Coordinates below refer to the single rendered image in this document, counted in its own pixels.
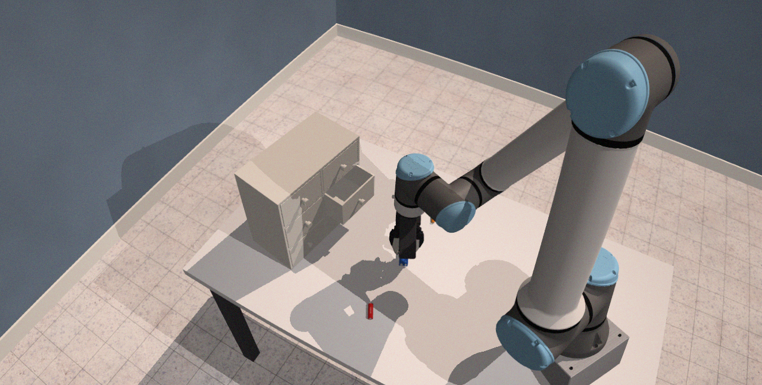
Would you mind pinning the beige chest of drawers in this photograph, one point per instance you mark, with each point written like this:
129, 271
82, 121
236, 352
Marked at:
280, 170

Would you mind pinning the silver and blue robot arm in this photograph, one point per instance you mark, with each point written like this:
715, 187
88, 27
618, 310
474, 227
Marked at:
562, 308

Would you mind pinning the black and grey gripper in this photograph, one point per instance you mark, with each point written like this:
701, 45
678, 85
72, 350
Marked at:
394, 234

